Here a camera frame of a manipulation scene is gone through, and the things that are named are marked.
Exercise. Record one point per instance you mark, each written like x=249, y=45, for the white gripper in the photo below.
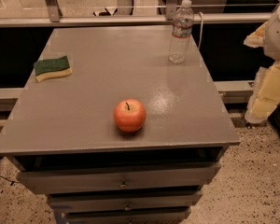
x=278, y=32

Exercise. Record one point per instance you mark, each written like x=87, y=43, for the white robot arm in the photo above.
x=267, y=36

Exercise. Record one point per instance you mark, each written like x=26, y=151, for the red apple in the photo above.
x=130, y=115

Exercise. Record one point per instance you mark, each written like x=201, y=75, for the clear plastic water bottle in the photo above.
x=181, y=32

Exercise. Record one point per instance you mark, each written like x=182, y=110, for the middle grey drawer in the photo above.
x=125, y=201

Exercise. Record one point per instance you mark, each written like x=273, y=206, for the grey drawer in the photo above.
x=125, y=201
x=119, y=178
x=129, y=217

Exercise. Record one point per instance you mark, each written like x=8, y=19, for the bottom grey drawer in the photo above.
x=129, y=217

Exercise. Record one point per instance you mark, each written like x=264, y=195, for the green yellow sponge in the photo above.
x=52, y=68

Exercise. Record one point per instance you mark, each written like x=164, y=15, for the grey metal railing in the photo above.
x=58, y=13

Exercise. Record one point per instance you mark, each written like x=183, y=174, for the top grey drawer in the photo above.
x=119, y=178

